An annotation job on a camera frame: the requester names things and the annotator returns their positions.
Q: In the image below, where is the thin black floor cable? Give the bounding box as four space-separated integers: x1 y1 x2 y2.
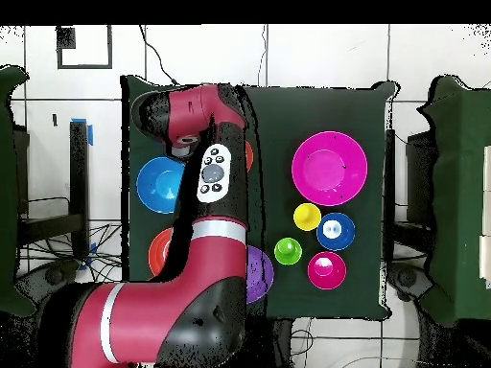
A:
138 24 181 86

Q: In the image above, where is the light blue bowl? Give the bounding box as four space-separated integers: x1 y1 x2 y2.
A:
135 155 187 215

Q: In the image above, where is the green cloth covered table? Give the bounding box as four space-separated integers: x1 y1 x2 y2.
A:
416 75 491 328
0 63 36 318

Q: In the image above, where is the yellow cup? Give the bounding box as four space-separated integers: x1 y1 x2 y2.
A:
292 202 322 232

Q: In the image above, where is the large orange bowl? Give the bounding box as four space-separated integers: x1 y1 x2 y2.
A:
148 227 174 278

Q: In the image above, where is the blue tape strip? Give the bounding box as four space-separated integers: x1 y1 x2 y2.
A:
70 117 95 148

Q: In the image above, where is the small crimson bowl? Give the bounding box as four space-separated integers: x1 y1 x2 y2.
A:
306 250 348 291

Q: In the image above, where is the small dark blue bowl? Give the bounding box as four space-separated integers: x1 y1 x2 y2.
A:
316 212 357 252

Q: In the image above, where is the black caster base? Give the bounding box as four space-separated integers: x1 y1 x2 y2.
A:
385 260 434 304
16 258 82 302

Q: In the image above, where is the floor cable bundle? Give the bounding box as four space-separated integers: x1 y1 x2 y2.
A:
16 221 124 283

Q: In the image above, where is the purple bowl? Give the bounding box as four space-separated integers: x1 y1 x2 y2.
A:
245 244 275 305

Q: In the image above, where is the dark green tablecloth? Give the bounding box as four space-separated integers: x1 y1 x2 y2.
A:
121 75 397 322

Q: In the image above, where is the green cup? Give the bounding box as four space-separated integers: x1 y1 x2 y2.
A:
273 237 303 266

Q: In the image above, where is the large pink bowl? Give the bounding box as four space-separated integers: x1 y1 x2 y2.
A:
291 130 369 207

